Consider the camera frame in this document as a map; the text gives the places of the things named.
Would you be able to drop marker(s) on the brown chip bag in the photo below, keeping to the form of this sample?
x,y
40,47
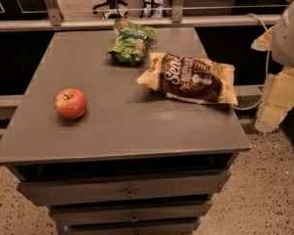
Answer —
x,y
194,80

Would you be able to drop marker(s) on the red apple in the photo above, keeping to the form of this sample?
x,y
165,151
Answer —
x,y
70,103

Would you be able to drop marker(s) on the metal railing frame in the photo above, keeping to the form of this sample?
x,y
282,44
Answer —
x,y
60,15

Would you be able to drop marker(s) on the green chip bag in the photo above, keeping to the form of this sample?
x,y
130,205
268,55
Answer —
x,y
132,41

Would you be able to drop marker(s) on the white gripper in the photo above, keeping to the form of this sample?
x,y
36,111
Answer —
x,y
288,38

